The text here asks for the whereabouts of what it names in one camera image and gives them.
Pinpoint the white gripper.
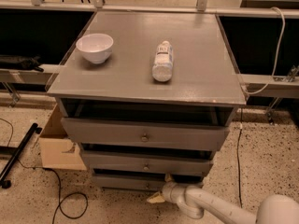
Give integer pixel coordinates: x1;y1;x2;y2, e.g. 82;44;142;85
147;174;186;204

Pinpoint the grey bottom drawer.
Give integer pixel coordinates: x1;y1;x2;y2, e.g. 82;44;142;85
92;174;205;193

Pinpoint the grey drawer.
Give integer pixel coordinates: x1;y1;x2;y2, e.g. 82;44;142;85
92;174;205;193
61;118;229;151
81;151;213;176

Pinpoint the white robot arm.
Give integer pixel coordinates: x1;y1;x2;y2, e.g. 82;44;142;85
147;174;299;224

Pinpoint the grey middle drawer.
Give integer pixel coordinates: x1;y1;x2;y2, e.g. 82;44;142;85
81;151;213;176

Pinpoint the grey drawer cabinet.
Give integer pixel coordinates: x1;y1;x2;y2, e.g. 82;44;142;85
49;11;246;185

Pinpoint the grey top drawer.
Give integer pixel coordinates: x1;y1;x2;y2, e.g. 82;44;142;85
61;118;229;151

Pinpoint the cardboard box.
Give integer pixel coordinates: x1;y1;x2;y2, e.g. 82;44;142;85
38;105;87;171

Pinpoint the white plastic bottle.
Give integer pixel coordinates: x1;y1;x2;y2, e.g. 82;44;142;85
152;41;173;82

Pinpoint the white ceramic bowl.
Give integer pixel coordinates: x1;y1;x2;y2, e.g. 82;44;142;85
76;34;114;63

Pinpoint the black metal stand bar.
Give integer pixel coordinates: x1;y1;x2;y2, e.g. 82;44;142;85
0;123;41;189

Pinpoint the black cloth bundle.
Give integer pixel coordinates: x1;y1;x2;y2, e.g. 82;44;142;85
0;55;44;72

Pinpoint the black floor cable left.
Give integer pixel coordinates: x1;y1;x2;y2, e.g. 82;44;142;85
0;118;89;224

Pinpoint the black floor cable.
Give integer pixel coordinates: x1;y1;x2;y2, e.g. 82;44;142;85
0;118;89;224
236;107;244;208

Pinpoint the black floor cable right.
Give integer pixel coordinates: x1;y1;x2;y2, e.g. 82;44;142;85
236;107;244;208

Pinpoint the white hanging cable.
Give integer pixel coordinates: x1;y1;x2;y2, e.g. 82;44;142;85
241;7;286;96

